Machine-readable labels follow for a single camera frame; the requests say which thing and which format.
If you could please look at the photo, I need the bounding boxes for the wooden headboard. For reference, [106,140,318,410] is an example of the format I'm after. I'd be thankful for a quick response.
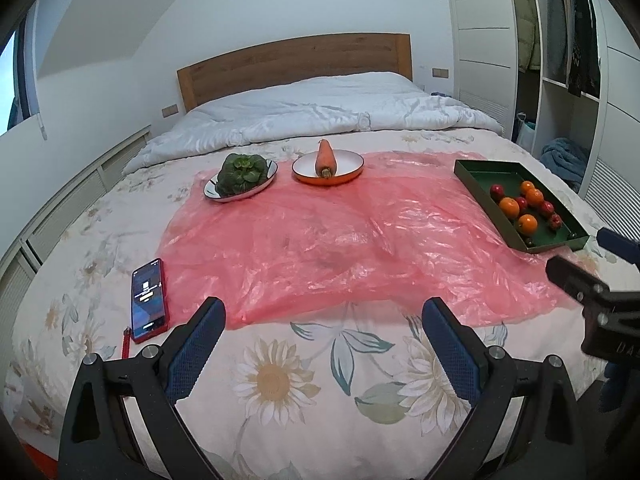
[176,33,413,113]

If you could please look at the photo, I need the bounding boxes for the dark hanging garments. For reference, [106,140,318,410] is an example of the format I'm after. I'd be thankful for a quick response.
[567,0,601,98]

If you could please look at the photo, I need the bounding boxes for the window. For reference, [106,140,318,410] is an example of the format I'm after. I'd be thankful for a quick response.
[0,25,41,133]

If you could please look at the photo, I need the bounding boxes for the leafy green vegetable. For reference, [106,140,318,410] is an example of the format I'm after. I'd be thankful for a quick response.
[215,154,266,197]

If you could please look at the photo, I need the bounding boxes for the pink plastic sheet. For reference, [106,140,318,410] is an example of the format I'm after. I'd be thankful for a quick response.
[156,151,583,331]

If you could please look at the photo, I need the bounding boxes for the white wardrobe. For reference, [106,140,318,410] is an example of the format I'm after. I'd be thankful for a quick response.
[442,0,640,241]

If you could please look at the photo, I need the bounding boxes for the low slatted wall cabinet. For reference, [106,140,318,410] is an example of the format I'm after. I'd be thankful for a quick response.
[0,125,152,281]

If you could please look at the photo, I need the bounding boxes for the pale green hanging jacket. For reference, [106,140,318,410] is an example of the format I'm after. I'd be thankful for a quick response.
[514,0,542,72]

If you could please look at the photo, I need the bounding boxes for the white bag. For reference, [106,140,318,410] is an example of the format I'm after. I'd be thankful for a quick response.
[515,112,537,151]

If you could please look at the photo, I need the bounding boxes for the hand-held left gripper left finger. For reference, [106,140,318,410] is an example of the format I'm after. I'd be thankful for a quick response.
[59,296,227,480]

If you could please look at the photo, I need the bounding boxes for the white blue-rimmed plate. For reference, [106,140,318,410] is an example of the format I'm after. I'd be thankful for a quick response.
[203,159,279,203]

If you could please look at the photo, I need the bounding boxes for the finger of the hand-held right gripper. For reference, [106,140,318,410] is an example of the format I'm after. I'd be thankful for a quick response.
[545,256,612,312]
[596,227,640,263]

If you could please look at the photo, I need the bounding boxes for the carrot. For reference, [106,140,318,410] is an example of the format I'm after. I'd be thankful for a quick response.
[315,139,339,179]

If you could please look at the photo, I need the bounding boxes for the grey hanging garment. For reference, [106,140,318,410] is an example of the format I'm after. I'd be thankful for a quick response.
[545,0,571,81]

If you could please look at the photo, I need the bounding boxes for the orange-rimmed white plate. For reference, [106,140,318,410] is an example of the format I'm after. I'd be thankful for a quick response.
[292,150,365,187]

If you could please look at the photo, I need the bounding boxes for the white duvet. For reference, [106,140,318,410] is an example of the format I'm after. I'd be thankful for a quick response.
[122,71,503,171]

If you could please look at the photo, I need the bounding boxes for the smartphone in red case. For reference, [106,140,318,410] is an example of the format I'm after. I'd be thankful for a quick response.
[131,258,170,345]

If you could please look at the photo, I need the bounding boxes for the red cloth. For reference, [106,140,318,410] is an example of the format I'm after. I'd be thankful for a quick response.
[15,442,61,480]

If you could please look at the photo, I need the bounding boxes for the green rectangular tray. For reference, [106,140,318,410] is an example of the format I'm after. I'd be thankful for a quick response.
[453,160,590,253]

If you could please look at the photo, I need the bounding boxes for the blue folded towel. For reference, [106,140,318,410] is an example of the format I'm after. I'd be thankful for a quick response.
[540,137,586,193]

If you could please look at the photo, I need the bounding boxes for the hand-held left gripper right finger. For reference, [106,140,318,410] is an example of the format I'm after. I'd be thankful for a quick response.
[421,297,588,480]

